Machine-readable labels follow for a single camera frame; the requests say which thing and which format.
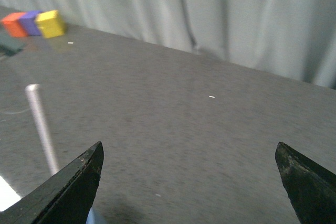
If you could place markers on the yellow cube block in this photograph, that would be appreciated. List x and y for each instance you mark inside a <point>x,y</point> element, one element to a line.
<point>50,24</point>

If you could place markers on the orange cube block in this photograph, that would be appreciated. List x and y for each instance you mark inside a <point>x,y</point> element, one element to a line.
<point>12,25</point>

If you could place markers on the grey-white curtain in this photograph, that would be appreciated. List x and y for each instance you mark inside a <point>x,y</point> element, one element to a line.
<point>291,38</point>

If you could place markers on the pale wooden chopstick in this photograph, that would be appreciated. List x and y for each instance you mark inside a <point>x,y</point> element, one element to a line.
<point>36,106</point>

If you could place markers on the purple cube block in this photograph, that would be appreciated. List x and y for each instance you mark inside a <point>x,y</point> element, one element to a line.
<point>27,21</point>

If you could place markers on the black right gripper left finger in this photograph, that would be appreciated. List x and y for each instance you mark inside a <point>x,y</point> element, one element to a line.
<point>65,197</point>

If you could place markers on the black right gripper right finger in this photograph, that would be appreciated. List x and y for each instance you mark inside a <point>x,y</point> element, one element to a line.
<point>310,187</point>

